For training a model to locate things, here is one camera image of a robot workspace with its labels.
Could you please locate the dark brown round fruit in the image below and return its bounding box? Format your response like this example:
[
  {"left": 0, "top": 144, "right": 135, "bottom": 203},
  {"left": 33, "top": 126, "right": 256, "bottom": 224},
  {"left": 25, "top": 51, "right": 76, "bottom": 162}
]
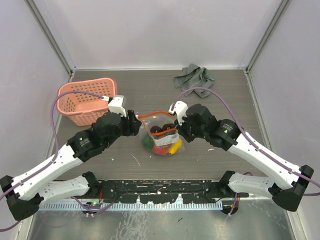
[{"left": 150, "top": 125, "right": 162, "bottom": 134}]

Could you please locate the yellow lemon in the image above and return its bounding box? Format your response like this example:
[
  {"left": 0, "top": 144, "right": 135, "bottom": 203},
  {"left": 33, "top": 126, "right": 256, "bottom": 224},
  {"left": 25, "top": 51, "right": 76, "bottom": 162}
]
[{"left": 168, "top": 139, "right": 183, "bottom": 155}]

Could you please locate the clear zip top bag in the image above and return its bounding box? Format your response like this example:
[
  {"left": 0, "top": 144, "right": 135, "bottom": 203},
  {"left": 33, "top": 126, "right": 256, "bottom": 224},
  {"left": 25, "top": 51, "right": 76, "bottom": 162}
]
[{"left": 136, "top": 111, "right": 185, "bottom": 156}]

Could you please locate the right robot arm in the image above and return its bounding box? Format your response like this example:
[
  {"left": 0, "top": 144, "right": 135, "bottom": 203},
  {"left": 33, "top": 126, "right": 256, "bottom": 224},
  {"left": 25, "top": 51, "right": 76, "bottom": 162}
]
[{"left": 169, "top": 101, "right": 314, "bottom": 212}]

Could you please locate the dark green fruit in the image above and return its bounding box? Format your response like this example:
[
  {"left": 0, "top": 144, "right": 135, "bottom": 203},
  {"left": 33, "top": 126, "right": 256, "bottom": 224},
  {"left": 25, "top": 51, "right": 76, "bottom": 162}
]
[{"left": 141, "top": 134, "right": 154, "bottom": 150}]

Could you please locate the pink plastic basket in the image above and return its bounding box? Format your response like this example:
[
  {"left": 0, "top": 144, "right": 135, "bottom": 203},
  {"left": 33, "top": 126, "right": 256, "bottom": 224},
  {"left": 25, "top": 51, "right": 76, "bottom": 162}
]
[{"left": 57, "top": 77, "right": 118, "bottom": 127}]

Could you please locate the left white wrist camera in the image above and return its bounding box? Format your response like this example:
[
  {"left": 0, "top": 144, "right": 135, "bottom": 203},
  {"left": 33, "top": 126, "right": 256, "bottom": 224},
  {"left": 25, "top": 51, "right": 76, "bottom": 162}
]
[{"left": 102, "top": 95, "right": 127, "bottom": 117}]

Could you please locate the red apple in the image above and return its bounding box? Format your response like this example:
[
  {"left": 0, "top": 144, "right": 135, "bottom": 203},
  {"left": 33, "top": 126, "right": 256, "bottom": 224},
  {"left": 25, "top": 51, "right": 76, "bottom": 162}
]
[{"left": 153, "top": 145, "right": 170, "bottom": 156}]

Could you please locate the grey cable duct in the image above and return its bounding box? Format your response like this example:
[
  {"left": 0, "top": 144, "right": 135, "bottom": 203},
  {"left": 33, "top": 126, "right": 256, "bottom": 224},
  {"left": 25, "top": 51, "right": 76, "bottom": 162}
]
[{"left": 39, "top": 200, "right": 223, "bottom": 212}]

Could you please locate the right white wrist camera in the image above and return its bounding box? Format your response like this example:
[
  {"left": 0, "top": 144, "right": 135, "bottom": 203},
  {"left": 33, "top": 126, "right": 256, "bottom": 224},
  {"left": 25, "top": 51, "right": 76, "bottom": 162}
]
[{"left": 168, "top": 101, "right": 188, "bottom": 126}]

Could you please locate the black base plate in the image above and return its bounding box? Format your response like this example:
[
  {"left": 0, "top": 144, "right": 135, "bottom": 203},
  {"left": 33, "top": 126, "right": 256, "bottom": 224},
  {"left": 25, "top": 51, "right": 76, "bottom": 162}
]
[{"left": 71, "top": 179, "right": 250, "bottom": 205}]

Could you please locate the grey crumpled cloth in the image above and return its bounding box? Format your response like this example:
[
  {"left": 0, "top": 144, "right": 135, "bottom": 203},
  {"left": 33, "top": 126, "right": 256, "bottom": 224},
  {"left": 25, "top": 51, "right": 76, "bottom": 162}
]
[{"left": 173, "top": 64, "right": 215, "bottom": 92}]

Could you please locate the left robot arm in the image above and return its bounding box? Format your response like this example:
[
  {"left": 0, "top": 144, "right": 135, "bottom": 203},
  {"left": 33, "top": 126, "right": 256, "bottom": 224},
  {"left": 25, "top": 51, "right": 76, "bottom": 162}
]
[{"left": 0, "top": 110, "right": 141, "bottom": 221}]

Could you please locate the purple cable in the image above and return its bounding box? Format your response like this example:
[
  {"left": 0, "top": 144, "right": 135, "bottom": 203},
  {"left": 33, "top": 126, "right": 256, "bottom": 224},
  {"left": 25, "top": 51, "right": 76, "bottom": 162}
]
[
  {"left": 0, "top": 90, "right": 116, "bottom": 231},
  {"left": 172, "top": 86, "right": 320, "bottom": 216}
]

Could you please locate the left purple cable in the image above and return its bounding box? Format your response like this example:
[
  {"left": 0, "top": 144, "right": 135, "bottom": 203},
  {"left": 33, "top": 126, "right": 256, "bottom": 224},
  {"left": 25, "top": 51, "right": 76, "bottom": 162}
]
[{"left": 0, "top": 90, "right": 116, "bottom": 231}]

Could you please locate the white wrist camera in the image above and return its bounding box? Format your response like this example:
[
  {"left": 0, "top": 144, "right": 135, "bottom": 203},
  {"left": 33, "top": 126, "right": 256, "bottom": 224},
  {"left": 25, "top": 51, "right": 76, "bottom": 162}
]
[
  {"left": 168, "top": 101, "right": 188, "bottom": 126},
  {"left": 102, "top": 95, "right": 127, "bottom": 117}
]

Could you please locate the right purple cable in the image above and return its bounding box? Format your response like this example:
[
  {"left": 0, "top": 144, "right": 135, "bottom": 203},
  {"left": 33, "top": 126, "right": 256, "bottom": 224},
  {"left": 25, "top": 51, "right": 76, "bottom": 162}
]
[{"left": 172, "top": 86, "right": 320, "bottom": 216}]

